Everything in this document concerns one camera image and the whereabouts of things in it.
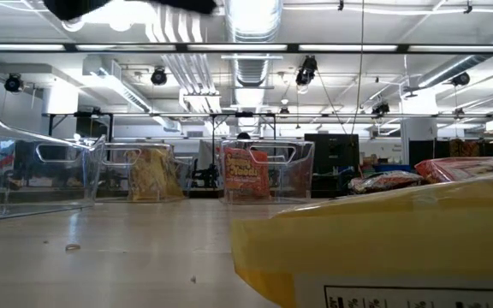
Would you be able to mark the red spicy noodle pack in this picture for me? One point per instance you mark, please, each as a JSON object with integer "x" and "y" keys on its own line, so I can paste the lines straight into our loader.
{"x": 465, "y": 167}
{"x": 246, "y": 173}

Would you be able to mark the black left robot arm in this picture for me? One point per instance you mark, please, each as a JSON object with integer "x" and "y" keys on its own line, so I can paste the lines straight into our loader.
{"x": 75, "y": 8}

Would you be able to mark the person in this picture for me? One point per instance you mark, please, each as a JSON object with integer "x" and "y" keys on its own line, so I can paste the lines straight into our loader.
{"x": 243, "y": 136}

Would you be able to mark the clear plastic bin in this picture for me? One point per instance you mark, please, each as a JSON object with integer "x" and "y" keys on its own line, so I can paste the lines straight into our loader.
{"x": 58, "y": 201}
{"x": 298, "y": 188}
{"x": 114, "y": 184}

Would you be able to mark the black ceiling spotlight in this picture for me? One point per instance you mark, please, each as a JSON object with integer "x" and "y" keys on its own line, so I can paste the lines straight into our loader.
{"x": 13, "y": 83}
{"x": 306, "y": 70}
{"x": 158, "y": 77}
{"x": 460, "y": 79}
{"x": 381, "y": 109}

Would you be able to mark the black overhead beam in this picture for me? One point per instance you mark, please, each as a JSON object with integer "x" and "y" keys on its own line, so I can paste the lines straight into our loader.
{"x": 182, "y": 48}

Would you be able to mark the black fire noodle pack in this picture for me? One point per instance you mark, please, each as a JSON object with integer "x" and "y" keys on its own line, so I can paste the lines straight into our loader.
{"x": 379, "y": 181}

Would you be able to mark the black partition panel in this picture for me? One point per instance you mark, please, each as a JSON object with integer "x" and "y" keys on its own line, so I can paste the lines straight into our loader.
{"x": 422, "y": 152}

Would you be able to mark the noodle crumb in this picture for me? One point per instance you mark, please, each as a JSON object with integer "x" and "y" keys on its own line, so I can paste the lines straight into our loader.
{"x": 73, "y": 247}

